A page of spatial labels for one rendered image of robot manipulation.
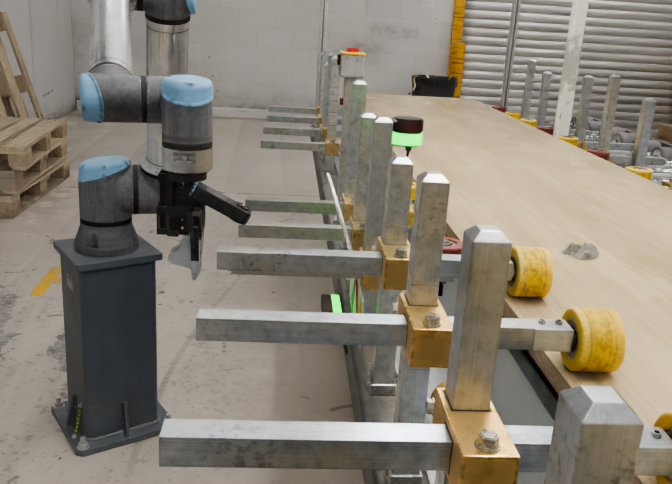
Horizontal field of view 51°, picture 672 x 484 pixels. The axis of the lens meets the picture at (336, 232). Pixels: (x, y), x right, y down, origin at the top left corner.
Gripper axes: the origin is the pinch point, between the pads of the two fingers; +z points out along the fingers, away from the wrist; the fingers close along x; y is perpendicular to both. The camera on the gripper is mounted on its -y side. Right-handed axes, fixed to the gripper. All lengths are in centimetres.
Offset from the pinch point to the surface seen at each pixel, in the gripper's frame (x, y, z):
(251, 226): -23.5, -8.9, -2.8
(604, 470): 98, -34, -26
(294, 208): -48, -19, -1
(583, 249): 3, -74, -9
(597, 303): 28, -67, -8
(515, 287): 28, -53, -10
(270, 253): 26.5, -14.2, -13.6
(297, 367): -120, -24, 83
